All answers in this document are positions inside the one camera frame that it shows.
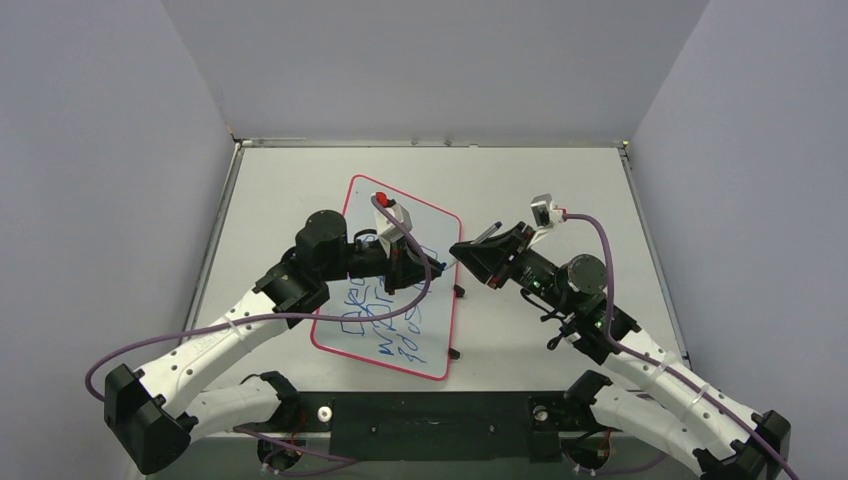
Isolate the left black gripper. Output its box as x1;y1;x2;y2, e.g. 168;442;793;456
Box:
321;234;442;296

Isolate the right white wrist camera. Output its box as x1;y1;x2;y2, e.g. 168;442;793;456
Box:
529;194;566;247

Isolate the blue whiteboard marker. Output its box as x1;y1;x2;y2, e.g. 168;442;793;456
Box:
472;221;502;244

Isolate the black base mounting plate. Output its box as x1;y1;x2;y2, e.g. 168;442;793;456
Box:
245;391;603;462

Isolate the pink-framed whiteboard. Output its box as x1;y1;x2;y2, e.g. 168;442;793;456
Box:
311;174;462;380

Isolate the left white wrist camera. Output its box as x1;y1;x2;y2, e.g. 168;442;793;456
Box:
374;192;413;252

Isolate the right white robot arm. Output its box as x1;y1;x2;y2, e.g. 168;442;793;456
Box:
450;214;798;479

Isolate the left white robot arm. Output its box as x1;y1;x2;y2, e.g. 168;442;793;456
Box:
101;206;443;475

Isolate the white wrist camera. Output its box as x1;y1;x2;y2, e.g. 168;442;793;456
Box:
374;192;413;252
529;194;566;247

